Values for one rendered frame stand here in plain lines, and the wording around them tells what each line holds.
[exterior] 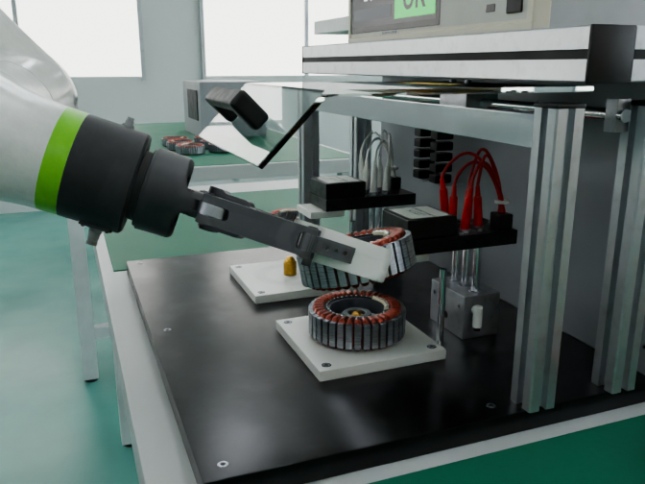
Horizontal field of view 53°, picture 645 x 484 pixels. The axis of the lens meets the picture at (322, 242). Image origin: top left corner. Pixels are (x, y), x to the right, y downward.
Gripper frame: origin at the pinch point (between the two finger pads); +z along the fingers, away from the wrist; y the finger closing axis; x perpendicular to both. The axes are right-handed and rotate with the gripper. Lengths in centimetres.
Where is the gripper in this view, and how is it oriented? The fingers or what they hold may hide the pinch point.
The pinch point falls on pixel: (350, 253)
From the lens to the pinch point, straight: 62.6
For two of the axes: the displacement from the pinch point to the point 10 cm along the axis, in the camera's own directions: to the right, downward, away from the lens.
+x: 3.1, -9.5, -0.3
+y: 2.1, 1.0, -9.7
